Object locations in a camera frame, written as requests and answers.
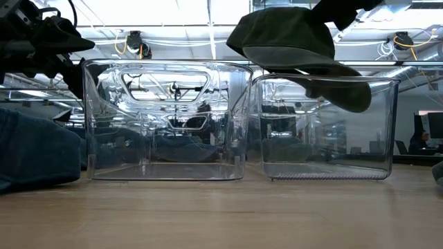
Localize black aluminium table frame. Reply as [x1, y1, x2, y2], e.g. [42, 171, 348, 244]
[392, 154, 443, 167]

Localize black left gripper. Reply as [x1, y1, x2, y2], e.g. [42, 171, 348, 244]
[0, 0, 96, 100]

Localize black ceiling cable reel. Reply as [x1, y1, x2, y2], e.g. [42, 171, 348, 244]
[393, 30, 415, 51]
[125, 30, 153, 59]

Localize clear bin with handle cutout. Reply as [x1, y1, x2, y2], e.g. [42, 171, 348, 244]
[82, 58, 254, 182]

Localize person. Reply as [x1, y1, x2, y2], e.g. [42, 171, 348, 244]
[408, 129, 431, 156]

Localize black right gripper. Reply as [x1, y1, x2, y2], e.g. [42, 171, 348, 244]
[312, 0, 384, 32]

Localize clear bin with ridged base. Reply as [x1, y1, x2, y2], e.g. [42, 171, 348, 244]
[251, 73, 401, 181]

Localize black desk monitor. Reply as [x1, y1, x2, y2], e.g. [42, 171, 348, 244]
[427, 112, 443, 140]

